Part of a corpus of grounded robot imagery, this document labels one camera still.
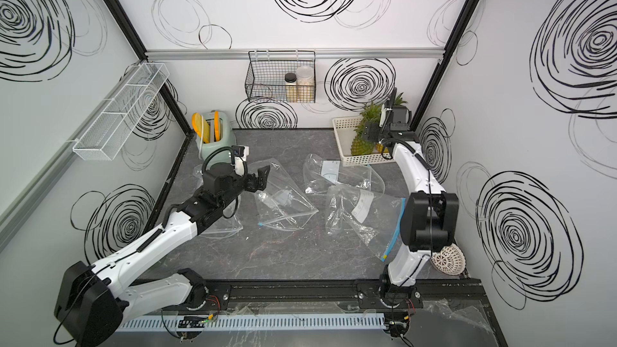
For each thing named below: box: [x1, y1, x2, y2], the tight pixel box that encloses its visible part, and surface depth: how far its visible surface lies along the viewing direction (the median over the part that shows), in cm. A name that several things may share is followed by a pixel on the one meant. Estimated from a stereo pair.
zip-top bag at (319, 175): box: [302, 153, 385, 196], surface depth 101 cm
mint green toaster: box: [196, 110, 237, 167], surface depth 98 cm
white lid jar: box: [296, 65, 315, 103], surface depth 86 cm
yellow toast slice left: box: [191, 112, 210, 144], surface depth 95 cm
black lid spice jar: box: [284, 72, 299, 103], surface depth 87 cm
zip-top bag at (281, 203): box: [246, 158, 319, 230], surface depth 91 cm
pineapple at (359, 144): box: [350, 120, 376, 156], surface depth 104 cm
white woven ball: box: [430, 242, 466, 276], surface depth 79 cm
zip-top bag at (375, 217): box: [325, 184, 407, 262], surface depth 86 cm
